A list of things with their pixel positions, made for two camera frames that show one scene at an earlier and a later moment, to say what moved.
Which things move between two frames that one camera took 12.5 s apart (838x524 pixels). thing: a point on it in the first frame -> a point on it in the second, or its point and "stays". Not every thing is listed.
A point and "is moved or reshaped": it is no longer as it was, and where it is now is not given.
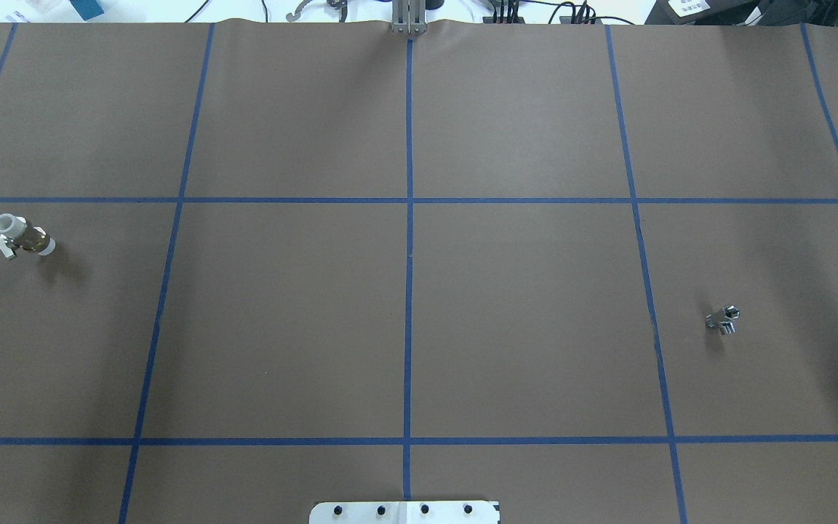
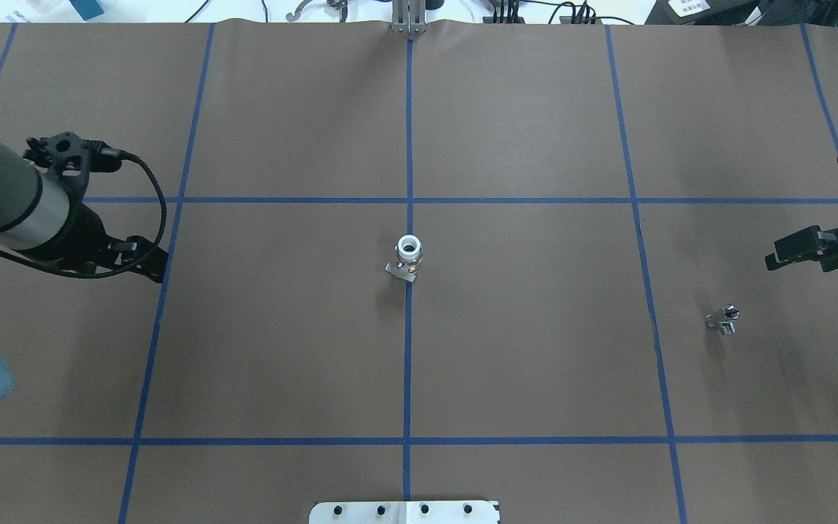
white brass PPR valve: [15, 233] is moved or reshaped
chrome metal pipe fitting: [726, 324] stays
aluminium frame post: [409, 17] stays
